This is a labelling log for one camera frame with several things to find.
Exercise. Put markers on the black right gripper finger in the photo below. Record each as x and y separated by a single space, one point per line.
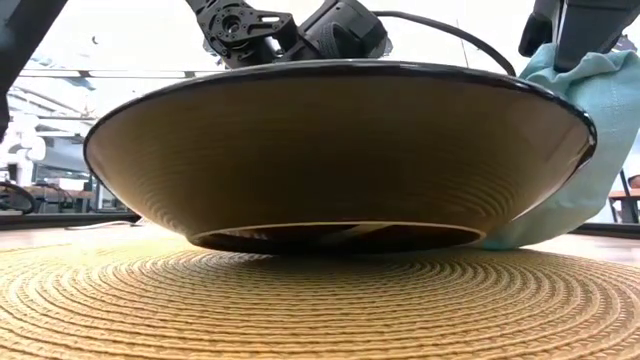
585 30

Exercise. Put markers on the teal cloth napkin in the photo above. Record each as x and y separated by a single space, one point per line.
600 110

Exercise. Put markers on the patterned ceramic bowl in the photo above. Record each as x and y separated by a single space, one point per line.
325 160

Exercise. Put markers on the round woven straw placemat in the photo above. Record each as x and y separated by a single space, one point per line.
320 320

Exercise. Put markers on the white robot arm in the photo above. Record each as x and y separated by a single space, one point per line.
22 150

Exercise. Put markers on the wooden desk with black legs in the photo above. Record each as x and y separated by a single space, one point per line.
625 195

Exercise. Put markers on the black aluminium table frame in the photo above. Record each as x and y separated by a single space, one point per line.
75 219

